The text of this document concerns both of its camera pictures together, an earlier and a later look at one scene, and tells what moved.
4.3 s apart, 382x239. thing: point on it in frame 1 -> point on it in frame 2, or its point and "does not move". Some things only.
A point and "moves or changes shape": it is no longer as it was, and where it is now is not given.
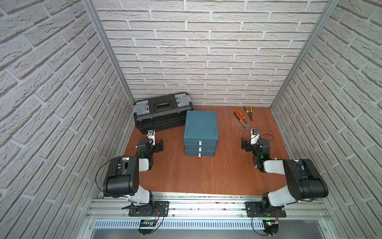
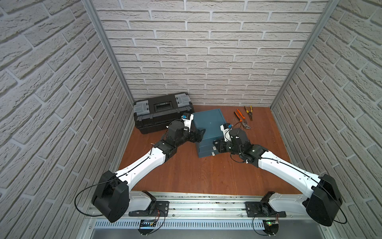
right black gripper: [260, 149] -> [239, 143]
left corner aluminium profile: [91, 6] does not move
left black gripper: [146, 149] -> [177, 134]
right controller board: [271, 226] does not move
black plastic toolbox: [162, 112] does not move
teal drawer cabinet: [200, 133] moves or changes shape
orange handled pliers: [242, 120] does not move
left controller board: [146, 226] does not move
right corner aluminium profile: [333, 6] does not move
